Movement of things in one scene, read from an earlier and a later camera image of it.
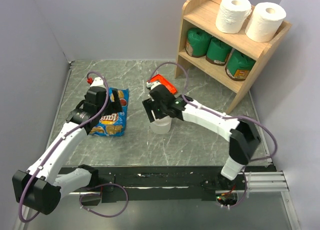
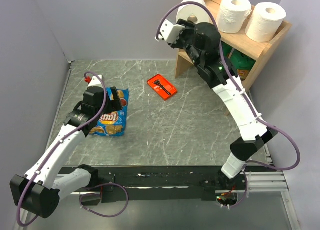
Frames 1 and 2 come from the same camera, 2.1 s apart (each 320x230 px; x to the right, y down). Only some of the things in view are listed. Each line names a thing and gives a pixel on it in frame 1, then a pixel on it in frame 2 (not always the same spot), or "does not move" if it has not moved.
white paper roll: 161,126 -> 194,13
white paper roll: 265,22 does not move
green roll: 239,66 does not move
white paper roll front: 233,10 does not move
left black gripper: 114,106 does not move
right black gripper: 149,105 -> 189,28
